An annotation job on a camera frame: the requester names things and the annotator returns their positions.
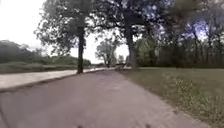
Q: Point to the small distant tree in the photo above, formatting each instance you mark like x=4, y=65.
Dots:
x=107, y=51

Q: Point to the large leaning-trunk tree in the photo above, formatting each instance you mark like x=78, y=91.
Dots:
x=130, y=50

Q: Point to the large dark-trunked tree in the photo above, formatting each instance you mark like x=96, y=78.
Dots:
x=80, y=53

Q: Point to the grey-brown asphalt path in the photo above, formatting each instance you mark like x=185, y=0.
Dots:
x=96, y=100

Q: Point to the wood of trees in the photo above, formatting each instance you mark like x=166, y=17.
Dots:
x=186, y=46

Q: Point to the grass field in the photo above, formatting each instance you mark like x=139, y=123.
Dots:
x=186, y=86

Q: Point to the grassy bank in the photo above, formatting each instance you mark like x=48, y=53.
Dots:
x=33, y=67

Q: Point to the pale concrete road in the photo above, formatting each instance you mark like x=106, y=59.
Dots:
x=30, y=78

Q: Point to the distant row of trees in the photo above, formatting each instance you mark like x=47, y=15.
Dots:
x=26, y=53

